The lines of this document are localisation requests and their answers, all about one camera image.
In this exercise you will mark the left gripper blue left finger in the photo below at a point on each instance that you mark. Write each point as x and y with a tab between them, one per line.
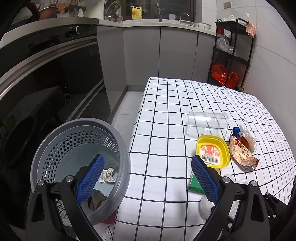
87	178

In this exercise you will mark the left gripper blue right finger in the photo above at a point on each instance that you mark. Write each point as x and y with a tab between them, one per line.
208	180

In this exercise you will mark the green white carton box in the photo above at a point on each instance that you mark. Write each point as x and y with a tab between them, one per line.
194	185

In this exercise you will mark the white paper ball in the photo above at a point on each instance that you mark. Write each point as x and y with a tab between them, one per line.
107	176

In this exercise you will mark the dark grey cloth rag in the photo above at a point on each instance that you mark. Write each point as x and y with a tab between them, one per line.
95	199

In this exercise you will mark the yellow lid food container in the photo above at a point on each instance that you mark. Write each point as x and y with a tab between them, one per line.
213	151

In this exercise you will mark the red cream snack wrapper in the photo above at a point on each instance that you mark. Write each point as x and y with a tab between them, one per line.
243	157

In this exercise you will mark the grey perforated trash basket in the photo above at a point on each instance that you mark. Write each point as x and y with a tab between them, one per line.
74	145

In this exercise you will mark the grey kitchen cabinets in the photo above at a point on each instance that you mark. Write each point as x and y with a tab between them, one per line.
133	51

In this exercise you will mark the white grid tablecloth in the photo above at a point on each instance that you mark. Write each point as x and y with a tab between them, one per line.
231	131

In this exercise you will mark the black oven front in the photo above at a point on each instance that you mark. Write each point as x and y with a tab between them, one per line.
48	77

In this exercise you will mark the red plastic bag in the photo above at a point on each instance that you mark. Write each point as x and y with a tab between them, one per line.
220	74

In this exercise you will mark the black shelf cart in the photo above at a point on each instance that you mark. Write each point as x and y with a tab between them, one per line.
233	48

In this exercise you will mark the steel bowl on counter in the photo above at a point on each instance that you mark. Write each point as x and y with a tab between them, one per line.
201	25

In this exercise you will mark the checkered cloth on cart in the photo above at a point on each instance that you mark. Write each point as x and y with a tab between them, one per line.
251	29

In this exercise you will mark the cooking pot on stove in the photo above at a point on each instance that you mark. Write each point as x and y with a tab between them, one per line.
48	13

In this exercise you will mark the yellow detergent bottle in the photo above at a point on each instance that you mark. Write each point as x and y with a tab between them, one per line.
136	12

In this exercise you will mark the sink faucet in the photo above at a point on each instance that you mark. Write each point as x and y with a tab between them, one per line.
160	12

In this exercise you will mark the white mug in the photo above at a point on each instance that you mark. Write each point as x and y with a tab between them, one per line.
172	16

